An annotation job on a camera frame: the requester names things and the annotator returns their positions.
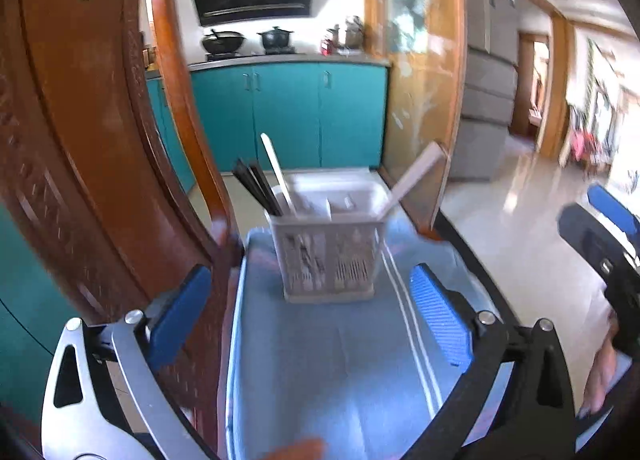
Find beige chopstick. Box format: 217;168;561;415
376;141;448;220

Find beige plastic utensil basket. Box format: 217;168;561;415
267;173;387;304

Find white chopstick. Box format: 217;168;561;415
260;133;297;216

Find teal lower kitchen cabinets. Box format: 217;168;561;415
1;56;388;422

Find person's right hand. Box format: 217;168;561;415
577;310;618;418

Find grey multi-door refrigerator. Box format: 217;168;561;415
450;0;518;181

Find blue striped cloth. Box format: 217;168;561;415
226;214;515;459

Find carved wooden chair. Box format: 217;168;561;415
1;0;243;454

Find stainless steel stockpot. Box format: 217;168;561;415
344;16;364;50

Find red bottle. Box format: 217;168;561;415
320;28;335;56

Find black cooking pot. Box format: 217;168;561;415
259;26;292;51

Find black wok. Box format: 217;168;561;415
201;30;245;56

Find glass sliding door wooden frame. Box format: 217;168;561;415
363;0;469;236

